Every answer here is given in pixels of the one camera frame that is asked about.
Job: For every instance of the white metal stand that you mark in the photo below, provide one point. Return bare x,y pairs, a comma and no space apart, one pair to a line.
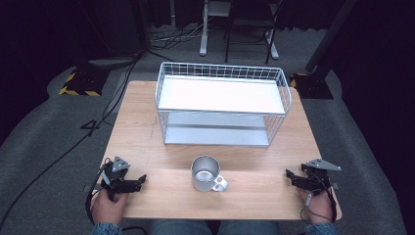
205,39

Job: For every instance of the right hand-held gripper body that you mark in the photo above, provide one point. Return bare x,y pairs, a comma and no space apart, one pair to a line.
318,178

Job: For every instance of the silver metal cup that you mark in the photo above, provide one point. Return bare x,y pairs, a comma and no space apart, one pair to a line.
205,174

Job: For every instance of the person's right hand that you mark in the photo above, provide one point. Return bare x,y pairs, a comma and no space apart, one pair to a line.
318,207

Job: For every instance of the black stand base yellow stripes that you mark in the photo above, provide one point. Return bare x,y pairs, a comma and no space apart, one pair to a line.
83,81
313,86

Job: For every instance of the black slanted stand pole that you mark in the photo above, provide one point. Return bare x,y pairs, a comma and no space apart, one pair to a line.
328,36

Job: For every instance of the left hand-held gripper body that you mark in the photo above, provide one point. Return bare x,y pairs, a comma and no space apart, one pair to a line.
115,174

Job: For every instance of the person's left hand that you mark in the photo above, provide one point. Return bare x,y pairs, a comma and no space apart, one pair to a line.
107,209

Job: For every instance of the black metal chair frame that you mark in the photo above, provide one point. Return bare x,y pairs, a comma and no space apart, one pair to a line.
248,23

